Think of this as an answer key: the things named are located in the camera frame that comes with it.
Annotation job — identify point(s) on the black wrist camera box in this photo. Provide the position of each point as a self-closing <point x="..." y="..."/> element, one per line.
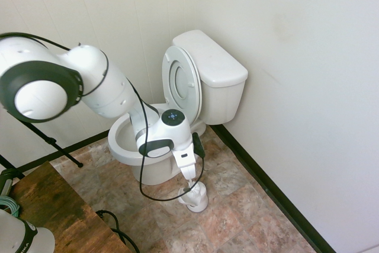
<point x="199" y="145"/>

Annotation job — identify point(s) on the white toilet brush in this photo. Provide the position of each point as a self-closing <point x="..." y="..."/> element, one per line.
<point x="192" y="184"/>

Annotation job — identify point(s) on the white toilet tank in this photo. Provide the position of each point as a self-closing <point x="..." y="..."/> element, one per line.
<point x="220" y="102"/>

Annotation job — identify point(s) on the black baseboard strip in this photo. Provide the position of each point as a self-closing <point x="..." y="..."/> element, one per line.
<point x="266" y="179"/>
<point x="86" y="143"/>

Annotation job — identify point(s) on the white toilet bowl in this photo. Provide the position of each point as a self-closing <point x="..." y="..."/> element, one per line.
<point x="121" y="146"/>

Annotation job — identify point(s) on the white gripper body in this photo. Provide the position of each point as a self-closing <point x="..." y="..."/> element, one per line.
<point x="186" y="161"/>

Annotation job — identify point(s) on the white toilet tank lid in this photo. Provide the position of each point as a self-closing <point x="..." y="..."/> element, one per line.
<point x="213" y="57"/>

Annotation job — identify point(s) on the black camera tripod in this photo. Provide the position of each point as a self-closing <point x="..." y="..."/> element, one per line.
<point x="53" y="143"/>

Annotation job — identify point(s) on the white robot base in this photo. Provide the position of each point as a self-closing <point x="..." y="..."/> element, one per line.
<point x="17" y="235"/>

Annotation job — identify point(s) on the white toilet brush holder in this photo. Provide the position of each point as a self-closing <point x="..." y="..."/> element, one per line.
<point x="199" y="202"/>

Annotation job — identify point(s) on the brown wooden table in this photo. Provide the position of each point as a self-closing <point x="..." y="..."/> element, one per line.
<point x="56" y="205"/>

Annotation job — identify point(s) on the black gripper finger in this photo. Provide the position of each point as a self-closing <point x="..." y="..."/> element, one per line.
<point x="187" y="189"/>

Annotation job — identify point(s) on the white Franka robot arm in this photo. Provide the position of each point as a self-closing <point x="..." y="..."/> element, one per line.
<point x="112" y="93"/>

